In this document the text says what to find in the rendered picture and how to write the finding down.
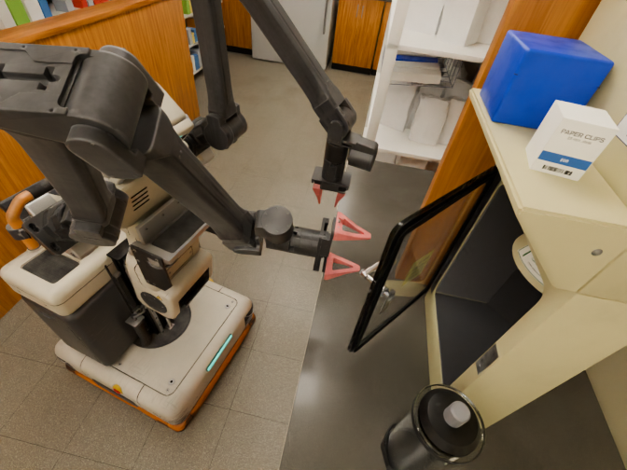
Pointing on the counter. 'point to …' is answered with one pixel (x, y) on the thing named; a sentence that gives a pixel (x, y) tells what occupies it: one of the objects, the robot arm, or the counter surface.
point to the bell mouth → (524, 260)
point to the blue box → (540, 76)
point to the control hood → (557, 207)
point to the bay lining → (492, 264)
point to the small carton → (570, 140)
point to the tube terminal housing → (542, 351)
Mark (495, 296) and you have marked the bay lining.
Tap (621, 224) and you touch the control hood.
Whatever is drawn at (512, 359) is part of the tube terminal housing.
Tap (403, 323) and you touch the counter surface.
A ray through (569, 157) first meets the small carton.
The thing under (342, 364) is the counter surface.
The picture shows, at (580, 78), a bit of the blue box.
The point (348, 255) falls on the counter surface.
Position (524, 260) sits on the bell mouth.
